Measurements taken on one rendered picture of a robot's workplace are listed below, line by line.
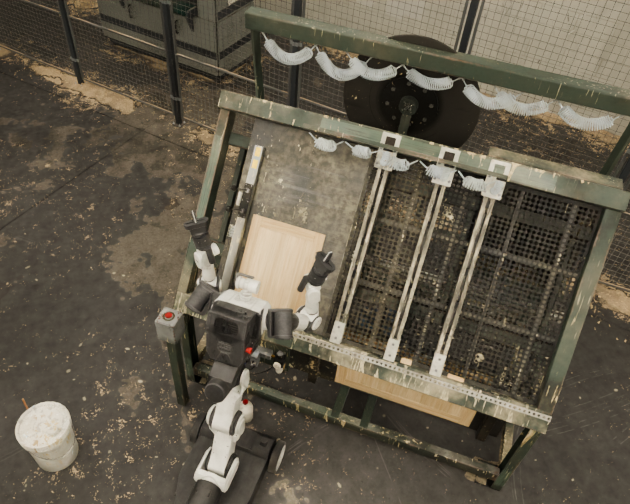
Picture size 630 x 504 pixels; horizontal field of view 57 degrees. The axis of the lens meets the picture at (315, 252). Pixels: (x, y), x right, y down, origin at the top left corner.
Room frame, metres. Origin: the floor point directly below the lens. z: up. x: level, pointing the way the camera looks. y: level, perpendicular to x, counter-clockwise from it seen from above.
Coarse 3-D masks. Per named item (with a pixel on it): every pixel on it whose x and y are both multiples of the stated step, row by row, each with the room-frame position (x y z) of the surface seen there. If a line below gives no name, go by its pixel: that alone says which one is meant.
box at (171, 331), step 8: (176, 312) 2.04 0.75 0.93; (160, 320) 1.97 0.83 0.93; (176, 320) 1.98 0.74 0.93; (160, 328) 1.96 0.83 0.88; (168, 328) 1.94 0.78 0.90; (176, 328) 1.96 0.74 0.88; (184, 328) 2.04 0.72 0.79; (160, 336) 1.96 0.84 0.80; (168, 336) 1.95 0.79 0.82; (176, 336) 1.95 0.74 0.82
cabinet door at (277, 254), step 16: (256, 224) 2.45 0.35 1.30; (272, 224) 2.44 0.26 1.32; (288, 224) 2.43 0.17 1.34; (256, 240) 2.39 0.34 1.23; (272, 240) 2.38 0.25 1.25; (288, 240) 2.37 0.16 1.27; (304, 240) 2.37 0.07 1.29; (320, 240) 2.36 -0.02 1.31; (256, 256) 2.33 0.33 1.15; (272, 256) 2.32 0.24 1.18; (288, 256) 2.32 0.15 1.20; (304, 256) 2.31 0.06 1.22; (240, 272) 2.28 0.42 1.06; (256, 272) 2.27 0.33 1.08; (272, 272) 2.26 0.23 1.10; (288, 272) 2.26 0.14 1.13; (304, 272) 2.25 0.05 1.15; (240, 288) 2.22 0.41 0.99; (272, 288) 2.21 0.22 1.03; (288, 288) 2.20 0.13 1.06; (272, 304) 2.15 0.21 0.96; (288, 304) 2.14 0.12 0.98; (304, 304) 2.13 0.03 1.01
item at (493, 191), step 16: (496, 160) 2.47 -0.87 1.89; (496, 192) 2.29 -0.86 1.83; (480, 208) 2.35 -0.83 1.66; (480, 224) 2.32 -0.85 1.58; (480, 240) 2.24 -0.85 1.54; (464, 272) 2.14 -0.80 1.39; (464, 288) 2.09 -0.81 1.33; (448, 320) 1.98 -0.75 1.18; (448, 336) 1.93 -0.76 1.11; (432, 368) 1.82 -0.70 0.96
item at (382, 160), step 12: (384, 132) 2.63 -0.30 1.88; (396, 144) 2.58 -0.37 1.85; (384, 156) 2.44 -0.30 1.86; (384, 168) 2.51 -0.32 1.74; (384, 180) 2.49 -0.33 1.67; (372, 192) 2.46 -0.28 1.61; (372, 204) 2.44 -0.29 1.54; (372, 216) 2.38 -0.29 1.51; (372, 228) 2.34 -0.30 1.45; (360, 240) 2.30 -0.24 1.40; (360, 252) 2.28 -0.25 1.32; (360, 264) 2.21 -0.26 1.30; (348, 276) 2.18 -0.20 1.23; (348, 288) 2.15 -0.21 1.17; (348, 300) 2.09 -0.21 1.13; (348, 312) 2.05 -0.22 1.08; (336, 324) 2.01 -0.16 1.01; (336, 336) 1.97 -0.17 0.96
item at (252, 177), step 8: (256, 168) 2.63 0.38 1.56; (248, 176) 2.61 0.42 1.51; (256, 176) 2.61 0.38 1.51; (248, 208) 2.50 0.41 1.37; (240, 224) 2.44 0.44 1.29; (240, 232) 2.41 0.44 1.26; (232, 240) 2.39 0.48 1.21; (240, 240) 2.39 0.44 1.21; (232, 248) 2.36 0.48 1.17; (232, 256) 2.33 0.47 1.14; (232, 264) 2.30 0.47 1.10; (224, 272) 2.27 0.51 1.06; (232, 272) 2.27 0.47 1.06; (224, 280) 2.24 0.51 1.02; (224, 288) 2.21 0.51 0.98
